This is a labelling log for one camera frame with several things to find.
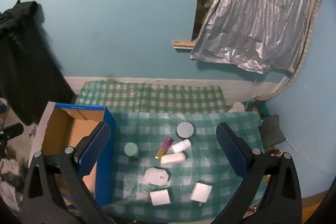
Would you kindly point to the teal white checkered cloth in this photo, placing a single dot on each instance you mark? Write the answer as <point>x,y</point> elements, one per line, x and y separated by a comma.
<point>210,150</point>

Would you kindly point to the beige woven trim band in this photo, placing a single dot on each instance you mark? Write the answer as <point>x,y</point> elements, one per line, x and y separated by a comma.
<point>309,37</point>

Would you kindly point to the teal round jar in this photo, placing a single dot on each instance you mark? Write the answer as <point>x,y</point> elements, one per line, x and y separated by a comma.
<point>131,149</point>

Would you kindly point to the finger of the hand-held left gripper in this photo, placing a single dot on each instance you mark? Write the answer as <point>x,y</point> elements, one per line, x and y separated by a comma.
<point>11,130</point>

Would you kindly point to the white pill bottle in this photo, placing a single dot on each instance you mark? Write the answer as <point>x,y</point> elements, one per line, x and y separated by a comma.
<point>181,145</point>

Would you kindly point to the white rectangular box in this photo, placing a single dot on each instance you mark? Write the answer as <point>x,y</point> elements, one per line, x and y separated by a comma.
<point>159,197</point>

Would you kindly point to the white soap bar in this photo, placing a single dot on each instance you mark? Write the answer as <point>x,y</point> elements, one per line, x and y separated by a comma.
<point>173,159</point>

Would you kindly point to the white round container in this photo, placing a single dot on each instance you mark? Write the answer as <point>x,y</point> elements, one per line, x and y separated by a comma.
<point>237,106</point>

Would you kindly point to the pink gold tube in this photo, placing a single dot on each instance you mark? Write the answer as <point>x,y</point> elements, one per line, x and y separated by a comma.
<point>164,148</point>

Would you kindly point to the white square block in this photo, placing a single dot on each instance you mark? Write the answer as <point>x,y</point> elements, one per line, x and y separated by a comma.
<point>201,191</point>

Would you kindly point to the dark round jar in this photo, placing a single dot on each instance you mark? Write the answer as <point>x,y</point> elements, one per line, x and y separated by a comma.
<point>185,129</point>

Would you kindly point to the wooden strip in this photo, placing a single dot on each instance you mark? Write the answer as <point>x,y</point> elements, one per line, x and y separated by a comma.
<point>183,45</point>

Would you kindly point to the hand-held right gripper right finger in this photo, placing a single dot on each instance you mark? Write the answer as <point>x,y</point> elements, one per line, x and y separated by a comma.
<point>232,150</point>

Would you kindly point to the white octagonal case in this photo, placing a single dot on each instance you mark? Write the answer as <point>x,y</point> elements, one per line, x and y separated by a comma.
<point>156,176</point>

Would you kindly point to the blue-edged cardboard box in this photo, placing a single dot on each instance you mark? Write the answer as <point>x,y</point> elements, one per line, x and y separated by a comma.
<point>65,129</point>

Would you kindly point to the striped cloth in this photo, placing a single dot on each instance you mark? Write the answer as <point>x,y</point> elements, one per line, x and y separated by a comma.
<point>9,174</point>

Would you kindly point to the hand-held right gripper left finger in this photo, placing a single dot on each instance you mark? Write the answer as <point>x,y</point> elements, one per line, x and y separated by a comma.
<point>94,150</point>

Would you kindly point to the silver foil curtain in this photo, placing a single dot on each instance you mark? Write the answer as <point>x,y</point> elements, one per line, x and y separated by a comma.
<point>249,16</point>

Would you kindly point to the black cloth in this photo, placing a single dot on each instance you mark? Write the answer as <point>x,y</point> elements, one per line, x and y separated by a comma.
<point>26,69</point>

